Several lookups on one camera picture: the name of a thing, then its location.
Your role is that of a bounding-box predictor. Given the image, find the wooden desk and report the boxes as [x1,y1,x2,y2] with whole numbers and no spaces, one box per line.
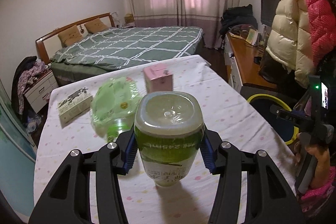
[224,32,279,93]

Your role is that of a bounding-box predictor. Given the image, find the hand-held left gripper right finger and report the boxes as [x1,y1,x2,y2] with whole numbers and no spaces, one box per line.
[200,128,306,224]

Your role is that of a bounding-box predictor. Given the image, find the crumpled plastic bags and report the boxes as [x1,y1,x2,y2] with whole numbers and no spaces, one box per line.
[25,114,44,132]

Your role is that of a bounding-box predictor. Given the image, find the small white cap bottle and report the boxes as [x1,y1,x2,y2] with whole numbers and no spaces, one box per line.
[134,91,205,188]

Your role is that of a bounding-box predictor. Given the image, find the wooden bed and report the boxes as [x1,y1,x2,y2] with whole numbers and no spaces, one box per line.
[35,13,205,80]

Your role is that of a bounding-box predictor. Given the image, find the pink quilted jacket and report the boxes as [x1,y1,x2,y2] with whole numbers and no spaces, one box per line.
[283,0,336,88]

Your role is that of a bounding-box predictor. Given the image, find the cream puffer jacket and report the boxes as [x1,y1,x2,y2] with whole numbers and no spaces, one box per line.
[265,0,315,88]

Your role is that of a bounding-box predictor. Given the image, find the dark clothes pile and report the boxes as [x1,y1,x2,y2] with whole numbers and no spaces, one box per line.
[219,4,258,35]

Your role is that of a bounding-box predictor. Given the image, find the pale green floral tea box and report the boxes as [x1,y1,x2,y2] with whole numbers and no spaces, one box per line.
[57,86,93,124]

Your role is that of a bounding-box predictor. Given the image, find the yellow rim trash bin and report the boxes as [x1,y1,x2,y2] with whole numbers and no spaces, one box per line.
[247,94,301,146]

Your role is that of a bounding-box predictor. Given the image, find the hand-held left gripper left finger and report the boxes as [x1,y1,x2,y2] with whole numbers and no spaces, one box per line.
[28,131,137,224]

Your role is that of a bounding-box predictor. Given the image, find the white nightstand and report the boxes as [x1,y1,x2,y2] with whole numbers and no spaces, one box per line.
[24,70,59,113]

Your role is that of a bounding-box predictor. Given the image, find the pink drink carton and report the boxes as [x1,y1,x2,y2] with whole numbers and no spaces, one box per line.
[143,64,174,93]

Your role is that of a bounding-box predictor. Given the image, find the person's right hand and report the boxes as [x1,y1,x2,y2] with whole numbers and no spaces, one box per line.
[312,145,331,187]

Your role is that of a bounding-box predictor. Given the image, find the brown pillow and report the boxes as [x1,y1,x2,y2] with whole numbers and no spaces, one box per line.
[58,25,83,46]
[84,18,109,33]

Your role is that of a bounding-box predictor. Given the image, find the green desk card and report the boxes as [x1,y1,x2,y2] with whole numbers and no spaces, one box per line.
[245,29,259,45]

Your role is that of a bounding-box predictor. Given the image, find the green checked duvet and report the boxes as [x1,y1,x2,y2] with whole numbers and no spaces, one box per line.
[50,26,205,69]

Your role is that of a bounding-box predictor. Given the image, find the black television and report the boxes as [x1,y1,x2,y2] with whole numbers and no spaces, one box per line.
[260,0,282,26]

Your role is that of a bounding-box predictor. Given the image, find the bedside lamp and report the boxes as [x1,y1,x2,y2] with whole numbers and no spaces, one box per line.
[112,11,121,28]

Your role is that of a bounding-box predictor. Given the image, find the pile of clothes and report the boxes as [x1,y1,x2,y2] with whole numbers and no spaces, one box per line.
[11,56,50,114]

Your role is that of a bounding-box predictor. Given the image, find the glass sliding wardrobe door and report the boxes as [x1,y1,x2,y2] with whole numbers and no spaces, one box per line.
[0,77,37,216]

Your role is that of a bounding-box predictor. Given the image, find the green plastic bag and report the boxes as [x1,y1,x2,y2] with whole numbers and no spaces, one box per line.
[90,76,141,138]

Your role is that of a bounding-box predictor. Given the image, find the clear bottle green label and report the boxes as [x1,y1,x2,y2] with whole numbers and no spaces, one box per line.
[106,119,132,143]

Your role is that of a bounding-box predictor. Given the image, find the black garment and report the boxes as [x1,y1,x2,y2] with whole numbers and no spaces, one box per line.
[259,51,297,83]

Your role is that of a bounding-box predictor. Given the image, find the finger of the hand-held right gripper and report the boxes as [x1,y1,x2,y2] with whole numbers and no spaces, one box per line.
[270,103,307,123]

